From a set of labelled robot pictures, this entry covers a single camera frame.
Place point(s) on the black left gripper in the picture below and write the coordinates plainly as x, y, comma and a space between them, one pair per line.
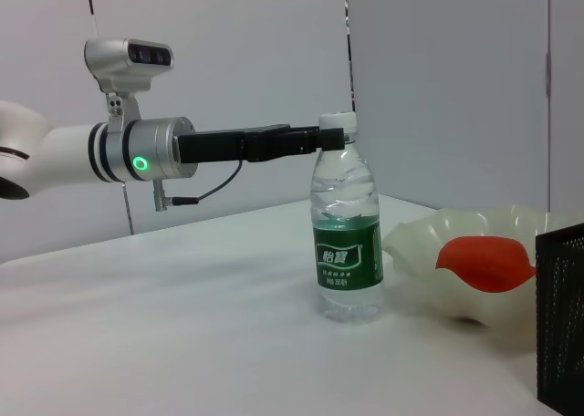
219, 147

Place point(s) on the clear green-label water bottle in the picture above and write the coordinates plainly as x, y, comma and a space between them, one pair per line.
347, 261

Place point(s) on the orange plush fruit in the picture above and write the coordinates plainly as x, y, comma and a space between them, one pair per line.
483, 265

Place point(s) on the pale green wavy fruit plate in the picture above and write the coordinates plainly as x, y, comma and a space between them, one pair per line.
420, 242

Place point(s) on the black mesh pen holder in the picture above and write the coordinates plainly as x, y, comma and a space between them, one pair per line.
561, 320

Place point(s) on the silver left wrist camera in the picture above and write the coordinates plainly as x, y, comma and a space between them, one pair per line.
118, 65

